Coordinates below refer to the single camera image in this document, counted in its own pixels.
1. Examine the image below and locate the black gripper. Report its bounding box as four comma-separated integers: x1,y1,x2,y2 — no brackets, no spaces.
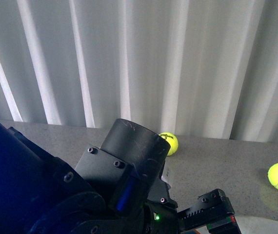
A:
143,189,238,234

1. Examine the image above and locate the clear Wilson tennis ball can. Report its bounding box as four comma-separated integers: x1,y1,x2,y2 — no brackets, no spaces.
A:
192,215,278,234

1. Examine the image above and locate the yellow Wilson 3 tennis ball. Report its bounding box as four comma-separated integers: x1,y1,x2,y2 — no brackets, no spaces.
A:
159,132,179,156

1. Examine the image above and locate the white pleated curtain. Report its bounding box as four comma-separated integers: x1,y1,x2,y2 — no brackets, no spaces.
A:
0,0,278,142

